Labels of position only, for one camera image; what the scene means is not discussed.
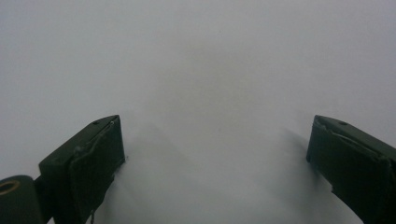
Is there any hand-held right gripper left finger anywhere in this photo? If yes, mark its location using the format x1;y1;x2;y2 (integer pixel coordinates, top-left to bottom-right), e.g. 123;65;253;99
38;114;126;224

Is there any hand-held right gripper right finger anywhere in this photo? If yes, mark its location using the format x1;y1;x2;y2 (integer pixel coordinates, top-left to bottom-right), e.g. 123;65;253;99
305;114;396;224

